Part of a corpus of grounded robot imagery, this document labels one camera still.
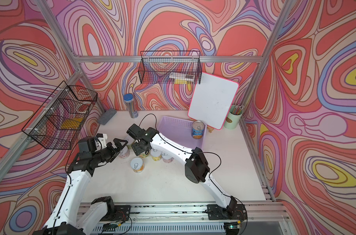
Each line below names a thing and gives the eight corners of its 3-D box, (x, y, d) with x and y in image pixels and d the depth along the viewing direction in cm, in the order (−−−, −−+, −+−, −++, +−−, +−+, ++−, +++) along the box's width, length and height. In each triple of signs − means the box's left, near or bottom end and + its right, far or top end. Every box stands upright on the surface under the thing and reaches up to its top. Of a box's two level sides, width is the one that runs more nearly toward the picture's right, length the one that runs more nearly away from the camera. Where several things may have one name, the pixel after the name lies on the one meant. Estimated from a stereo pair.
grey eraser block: (97, 122, 114) (96, 121, 112) (110, 109, 124) (109, 107, 122) (105, 125, 112) (104, 123, 111) (117, 111, 122) (117, 110, 120)
